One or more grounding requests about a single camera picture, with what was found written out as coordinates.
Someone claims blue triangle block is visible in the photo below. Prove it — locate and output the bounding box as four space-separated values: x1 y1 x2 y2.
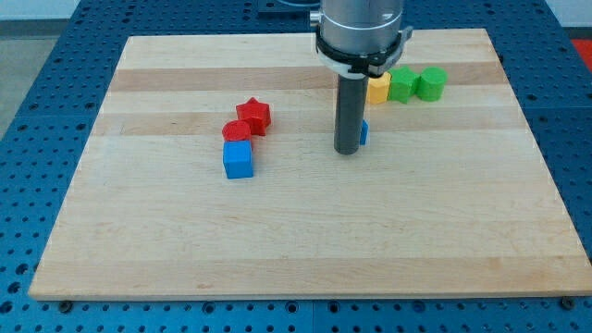
360 119 369 145

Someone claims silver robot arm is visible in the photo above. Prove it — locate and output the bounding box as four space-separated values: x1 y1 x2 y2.
318 0 403 55

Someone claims yellow hexagon block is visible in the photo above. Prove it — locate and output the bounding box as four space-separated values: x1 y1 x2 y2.
366 72 391 105

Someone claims blue cube block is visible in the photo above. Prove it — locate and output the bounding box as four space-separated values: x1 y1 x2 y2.
223 141 253 179

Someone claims red star block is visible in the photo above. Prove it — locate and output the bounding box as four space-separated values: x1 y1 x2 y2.
236 97 271 136

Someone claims red cylinder block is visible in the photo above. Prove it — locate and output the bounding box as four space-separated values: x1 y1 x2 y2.
222 119 252 142

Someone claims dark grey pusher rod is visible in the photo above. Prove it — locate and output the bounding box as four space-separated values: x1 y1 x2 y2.
334 76 368 155

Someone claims green star block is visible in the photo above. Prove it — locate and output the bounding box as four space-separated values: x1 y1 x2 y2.
388 67 420 104

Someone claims green cylinder block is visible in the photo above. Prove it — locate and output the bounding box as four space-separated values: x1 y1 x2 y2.
415 67 448 102

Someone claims wooden board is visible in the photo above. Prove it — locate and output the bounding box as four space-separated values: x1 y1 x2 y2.
29 29 591 301

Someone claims black clamp ring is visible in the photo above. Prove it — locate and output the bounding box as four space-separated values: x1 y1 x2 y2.
314 25 414 79

